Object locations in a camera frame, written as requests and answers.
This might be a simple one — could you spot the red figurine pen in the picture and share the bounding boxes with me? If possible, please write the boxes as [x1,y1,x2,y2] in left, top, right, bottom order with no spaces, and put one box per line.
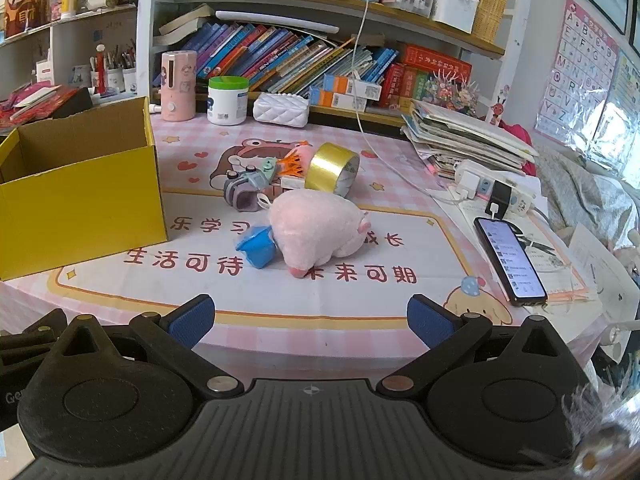
[95,44,109,96]

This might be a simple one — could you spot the white side shelf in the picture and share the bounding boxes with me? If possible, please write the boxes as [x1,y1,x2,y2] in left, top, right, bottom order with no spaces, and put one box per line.
[0,5,138,106]

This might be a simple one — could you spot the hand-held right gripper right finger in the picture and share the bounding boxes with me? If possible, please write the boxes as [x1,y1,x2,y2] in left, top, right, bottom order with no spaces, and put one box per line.
[376,294,576,401]

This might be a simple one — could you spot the row of leaning books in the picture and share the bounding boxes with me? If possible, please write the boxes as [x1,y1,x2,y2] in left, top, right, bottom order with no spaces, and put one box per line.
[152,5,401,101]

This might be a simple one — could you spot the red cloth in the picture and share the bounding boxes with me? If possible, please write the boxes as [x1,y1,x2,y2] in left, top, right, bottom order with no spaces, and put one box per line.
[500,120,534,149]

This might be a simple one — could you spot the blue plastic toy cup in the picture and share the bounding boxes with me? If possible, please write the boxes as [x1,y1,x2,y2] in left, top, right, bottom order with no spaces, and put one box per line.
[235,226,278,271]

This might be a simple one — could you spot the pile of red envelopes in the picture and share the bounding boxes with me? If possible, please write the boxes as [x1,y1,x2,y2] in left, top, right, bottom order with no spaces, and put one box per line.
[0,85,93,128]

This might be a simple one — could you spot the black charger plug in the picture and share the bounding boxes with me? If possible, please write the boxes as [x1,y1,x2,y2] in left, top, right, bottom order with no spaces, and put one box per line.
[487,180,514,218]

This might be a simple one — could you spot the pink humidifier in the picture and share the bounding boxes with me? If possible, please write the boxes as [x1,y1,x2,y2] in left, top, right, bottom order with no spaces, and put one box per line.
[160,51,197,122]

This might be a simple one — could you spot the shiny wall poster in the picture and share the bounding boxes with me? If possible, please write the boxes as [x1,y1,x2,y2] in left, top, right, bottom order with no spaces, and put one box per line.
[587,50,640,171]

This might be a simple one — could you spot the white quilted purse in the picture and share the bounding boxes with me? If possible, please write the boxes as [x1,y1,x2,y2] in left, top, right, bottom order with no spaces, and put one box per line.
[252,92,310,128]

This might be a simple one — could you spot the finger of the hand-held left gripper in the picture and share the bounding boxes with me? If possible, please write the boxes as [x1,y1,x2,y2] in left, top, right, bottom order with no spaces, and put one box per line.
[0,309,68,362]

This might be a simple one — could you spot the orange blue white carton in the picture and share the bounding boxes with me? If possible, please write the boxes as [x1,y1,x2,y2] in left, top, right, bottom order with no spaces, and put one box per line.
[309,86,368,112]
[324,74,383,102]

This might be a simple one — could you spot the wooden white bookshelf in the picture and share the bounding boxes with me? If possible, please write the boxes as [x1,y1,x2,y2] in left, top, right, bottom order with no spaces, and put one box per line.
[135,0,523,131]

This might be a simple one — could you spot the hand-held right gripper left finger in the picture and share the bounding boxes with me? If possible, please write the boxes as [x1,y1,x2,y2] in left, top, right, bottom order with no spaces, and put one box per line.
[49,294,246,402]

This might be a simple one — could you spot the white pen holder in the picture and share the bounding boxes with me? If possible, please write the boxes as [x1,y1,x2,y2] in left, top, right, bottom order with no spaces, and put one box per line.
[432,0,480,35]

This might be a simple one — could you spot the white power strip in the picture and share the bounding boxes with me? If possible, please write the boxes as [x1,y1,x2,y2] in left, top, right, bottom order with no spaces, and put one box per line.
[454,160,537,218]

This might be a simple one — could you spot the gold tape roll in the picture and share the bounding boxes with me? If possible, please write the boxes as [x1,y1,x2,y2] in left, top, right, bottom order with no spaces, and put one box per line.
[305,142,361,198]

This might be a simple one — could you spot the grey purple toy camera watch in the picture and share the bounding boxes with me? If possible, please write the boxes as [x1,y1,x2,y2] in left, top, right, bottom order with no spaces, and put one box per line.
[222,170,266,213]

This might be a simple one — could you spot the alphabet wall poster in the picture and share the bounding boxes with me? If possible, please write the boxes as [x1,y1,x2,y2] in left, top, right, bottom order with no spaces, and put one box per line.
[534,0,621,141]

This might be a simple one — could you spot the white charger plug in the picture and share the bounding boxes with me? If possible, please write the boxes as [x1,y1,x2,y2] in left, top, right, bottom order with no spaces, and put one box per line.
[457,170,484,202]

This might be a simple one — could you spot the grey blanket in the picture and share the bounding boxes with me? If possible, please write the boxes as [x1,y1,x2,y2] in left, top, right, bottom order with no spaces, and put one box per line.
[532,145,640,261]

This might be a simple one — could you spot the white tub green lid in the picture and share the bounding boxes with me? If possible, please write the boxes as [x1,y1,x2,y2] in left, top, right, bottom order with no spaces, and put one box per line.
[206,76,250,127]

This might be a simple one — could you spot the red boxed book set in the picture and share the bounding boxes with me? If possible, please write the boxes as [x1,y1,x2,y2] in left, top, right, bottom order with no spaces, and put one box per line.
[385,44,473,108]

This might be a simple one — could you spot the black smartphone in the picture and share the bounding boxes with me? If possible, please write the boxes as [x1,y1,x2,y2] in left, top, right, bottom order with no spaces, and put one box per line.
[473,216,548,307]

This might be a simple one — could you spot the pink plush pig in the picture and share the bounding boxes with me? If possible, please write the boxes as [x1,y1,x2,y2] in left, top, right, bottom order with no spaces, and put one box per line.
[267,189,372,278]

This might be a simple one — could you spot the white paper sheets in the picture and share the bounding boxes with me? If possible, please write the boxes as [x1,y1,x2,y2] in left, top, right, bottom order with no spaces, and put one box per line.
[430,195,603,307]

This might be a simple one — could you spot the fortune god figure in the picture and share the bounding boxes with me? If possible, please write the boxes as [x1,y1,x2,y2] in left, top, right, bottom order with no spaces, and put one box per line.
[4,0,51,38]

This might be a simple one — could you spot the red reindeer figure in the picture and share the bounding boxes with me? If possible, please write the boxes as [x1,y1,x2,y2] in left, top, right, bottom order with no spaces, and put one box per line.
[487,92,507,126]

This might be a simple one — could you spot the yellow cardboard box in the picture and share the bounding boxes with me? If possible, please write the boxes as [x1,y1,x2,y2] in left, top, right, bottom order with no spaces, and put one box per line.
[0,96,168,282]

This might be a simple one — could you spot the pink printed desk mat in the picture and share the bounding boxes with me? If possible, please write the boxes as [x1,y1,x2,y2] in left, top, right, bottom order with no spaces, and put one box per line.
[0,110,593,351]

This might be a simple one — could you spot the wicker basket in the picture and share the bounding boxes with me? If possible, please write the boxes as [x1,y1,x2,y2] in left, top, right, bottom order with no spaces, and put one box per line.
[472,0,513,43]

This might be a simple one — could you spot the long white cable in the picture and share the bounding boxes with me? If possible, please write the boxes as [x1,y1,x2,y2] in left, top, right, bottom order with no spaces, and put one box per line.
[350,0,466,206]

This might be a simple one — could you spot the stack of books and papers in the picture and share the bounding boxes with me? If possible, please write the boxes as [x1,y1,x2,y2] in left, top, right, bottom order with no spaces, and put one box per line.
[400,100,540,177]

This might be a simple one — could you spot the colourful beaded crown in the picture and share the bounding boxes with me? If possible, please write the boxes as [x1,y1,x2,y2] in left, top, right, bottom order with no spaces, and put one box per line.
[430,72,483,116]

